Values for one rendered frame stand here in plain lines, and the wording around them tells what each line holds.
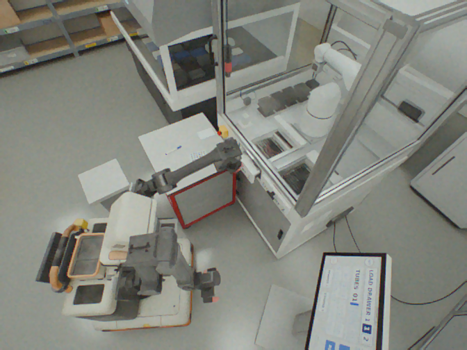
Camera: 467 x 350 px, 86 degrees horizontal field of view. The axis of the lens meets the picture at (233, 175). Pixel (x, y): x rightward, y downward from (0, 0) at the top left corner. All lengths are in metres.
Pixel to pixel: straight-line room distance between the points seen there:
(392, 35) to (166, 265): 0.79
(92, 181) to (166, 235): 1.38
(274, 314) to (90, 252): 1.43
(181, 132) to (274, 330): 1.71
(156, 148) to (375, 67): 1.61
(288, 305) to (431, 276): 1.30
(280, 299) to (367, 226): 1.13
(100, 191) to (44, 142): 1.89
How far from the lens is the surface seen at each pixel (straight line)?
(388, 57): 0.81
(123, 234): 1.02
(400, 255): 2.82
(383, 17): 0.80
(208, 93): 2.28
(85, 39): 5.12
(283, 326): 2.26
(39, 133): 3.88
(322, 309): 1.33
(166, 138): 2.09
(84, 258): 1.60
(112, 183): 1.95
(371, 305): 1.24
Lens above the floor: 2.26
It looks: 56 degrees down
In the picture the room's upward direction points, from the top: 1 degrees clockwise
